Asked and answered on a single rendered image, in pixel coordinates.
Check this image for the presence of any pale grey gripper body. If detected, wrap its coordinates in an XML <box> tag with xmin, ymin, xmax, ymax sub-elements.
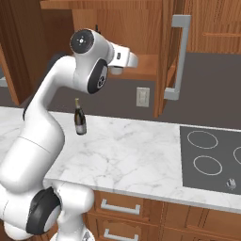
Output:
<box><xmin>126</xmin><ymin>51</ymin><xmax>139</xmax><ymax>69</ymax></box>

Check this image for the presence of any wooden cabinet door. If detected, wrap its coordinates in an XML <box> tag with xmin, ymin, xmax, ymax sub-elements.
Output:
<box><xmin>153</xmin><ymin>0</ymin><xmax>186</xmax><ymax>120</ymax></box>
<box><xmin>0</xmin><ymin>0</ymin><xmax>35</xmax><ymax>106</ymax></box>

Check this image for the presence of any wooden base cabinet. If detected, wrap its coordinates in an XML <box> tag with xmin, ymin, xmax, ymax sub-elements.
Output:
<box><xmin>161</xmin><ymin>201</ymin><xmax>241</xmax><ymax>241</ymax></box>

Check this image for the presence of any dark wine bottle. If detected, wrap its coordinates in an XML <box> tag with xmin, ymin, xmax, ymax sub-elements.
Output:
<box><xmin>73</xmin><ymin>97</ymin><xmax>88</xmax><ymax>137</ymax></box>

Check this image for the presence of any dark grey hob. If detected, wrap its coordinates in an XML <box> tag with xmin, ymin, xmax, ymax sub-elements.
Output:
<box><xmin>179</xmin><ymin>124</ymin><xmax>241</xmax><ymax>196</ymax></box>

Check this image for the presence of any wooden drawer front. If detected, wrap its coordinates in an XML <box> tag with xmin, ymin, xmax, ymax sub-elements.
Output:
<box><xmin>84</xmin><ymin>214</ymin><xmax>151</xmax><ymax>241</ymax></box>
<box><xmin>93</xmin><ymin>189</ymin><xmax>146</xmax><ymax>222</ymax></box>

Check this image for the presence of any grey hob knob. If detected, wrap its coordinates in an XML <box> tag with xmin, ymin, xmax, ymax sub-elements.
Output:
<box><xmin>226</xmin><ymin>178</ymin><xmax>237</xmax><ymax>190</ymax></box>

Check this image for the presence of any open wooden wall cabinet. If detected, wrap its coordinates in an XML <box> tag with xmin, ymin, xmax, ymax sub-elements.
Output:
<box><xmin>40</xmin><ymin>0</ymin><xmax>165</xmax><ymax>83</ymax></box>

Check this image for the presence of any white wall socket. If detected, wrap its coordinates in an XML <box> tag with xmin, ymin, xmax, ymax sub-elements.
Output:
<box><xmin>136</xmin><ymin>87</ymin><xmax>151</xmax><ymax>108</ymax></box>

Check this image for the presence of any grey cabinet door handle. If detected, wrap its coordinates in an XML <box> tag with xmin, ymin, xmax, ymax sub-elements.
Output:
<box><xmin>0</xmin><ymin>67</ymin><xmax>9</xmax><ymax>88</ymax></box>
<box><xmin>163</xmin><ymin>14</ymin><xmax>192</xmax><ymax>101</ymax></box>

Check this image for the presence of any closed wooden wall cabinet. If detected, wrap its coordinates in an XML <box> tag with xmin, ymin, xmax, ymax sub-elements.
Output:
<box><xmin>183</xmin><ymin>0</ymin><xmax>241</xmax><ymax>55</ymax></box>

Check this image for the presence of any grey drawer handle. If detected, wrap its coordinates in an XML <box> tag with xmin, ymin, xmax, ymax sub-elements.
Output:
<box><xmin>103</xmin><ymin>228</ymin><xmax>140</xmax><ymax>241</ymax></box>
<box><xmin>100</xmin><ymin>199</ymin><xmax>141</xmax><ymax>217</ymax></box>

